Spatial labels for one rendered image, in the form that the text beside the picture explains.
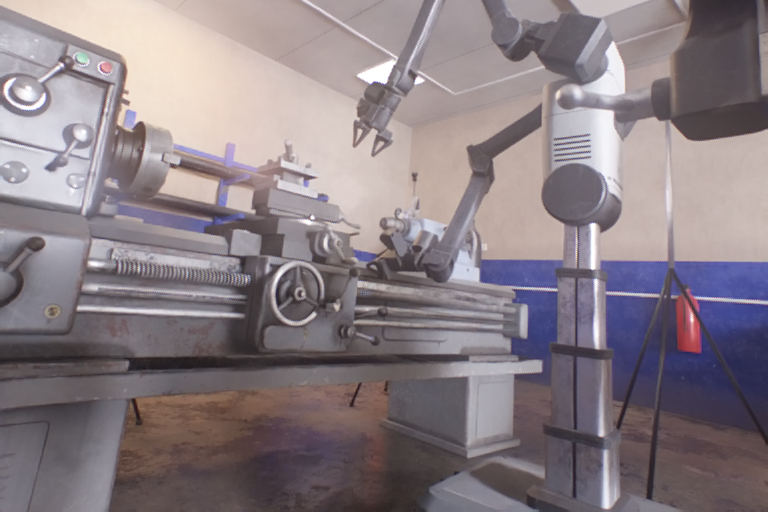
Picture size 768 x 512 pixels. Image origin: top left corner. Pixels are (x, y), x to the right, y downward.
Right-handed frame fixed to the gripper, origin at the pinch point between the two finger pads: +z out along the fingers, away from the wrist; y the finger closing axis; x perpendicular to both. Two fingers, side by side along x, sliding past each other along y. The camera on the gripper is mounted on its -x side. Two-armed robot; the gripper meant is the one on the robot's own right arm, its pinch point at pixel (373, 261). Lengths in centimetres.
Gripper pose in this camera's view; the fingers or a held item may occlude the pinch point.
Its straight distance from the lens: 147.0
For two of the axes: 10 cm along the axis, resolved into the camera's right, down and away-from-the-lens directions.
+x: 3.8, 8.8, 2.8
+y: -6.1, 4.7, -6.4
